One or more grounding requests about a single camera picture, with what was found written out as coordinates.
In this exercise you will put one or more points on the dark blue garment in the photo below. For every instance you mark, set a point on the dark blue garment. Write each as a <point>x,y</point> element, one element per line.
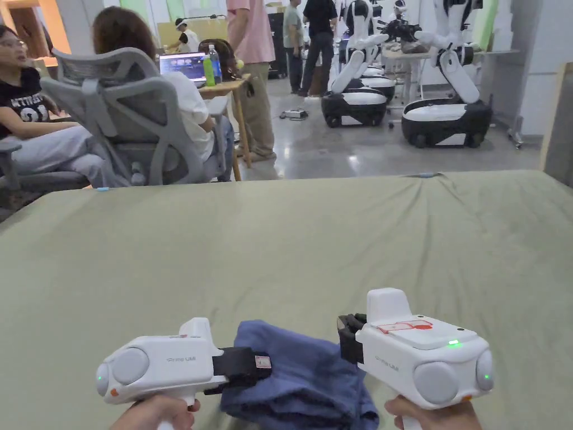
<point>304,380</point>

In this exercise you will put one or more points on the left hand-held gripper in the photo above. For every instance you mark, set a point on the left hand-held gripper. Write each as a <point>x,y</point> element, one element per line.
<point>170,358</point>

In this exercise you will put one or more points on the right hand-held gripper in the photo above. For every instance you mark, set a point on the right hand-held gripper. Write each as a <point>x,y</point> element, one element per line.
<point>438,358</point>

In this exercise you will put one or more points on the green plastic bottle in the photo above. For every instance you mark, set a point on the green plastic bottle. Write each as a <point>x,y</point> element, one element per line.
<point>211,67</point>

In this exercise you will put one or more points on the white and black wheeled robot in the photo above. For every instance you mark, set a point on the white and black wheeled robot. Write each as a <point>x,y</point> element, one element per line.
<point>358,98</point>
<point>447,116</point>

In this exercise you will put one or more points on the open laptop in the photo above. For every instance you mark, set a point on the open laptop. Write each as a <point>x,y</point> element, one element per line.
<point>182,67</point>

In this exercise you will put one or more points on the white power strip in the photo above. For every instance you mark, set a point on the white power strip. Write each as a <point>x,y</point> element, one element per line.
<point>293,114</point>

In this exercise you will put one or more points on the bed with pale green sheet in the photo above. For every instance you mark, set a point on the bed with pale green sheet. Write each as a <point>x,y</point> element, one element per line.
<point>268,251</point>

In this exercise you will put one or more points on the person's left hand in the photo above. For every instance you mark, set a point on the person's left hand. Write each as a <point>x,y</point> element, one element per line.
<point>147,414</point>

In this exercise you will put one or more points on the person's right hand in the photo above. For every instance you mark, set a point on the person's right hand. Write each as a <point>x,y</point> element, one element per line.
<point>447,419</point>

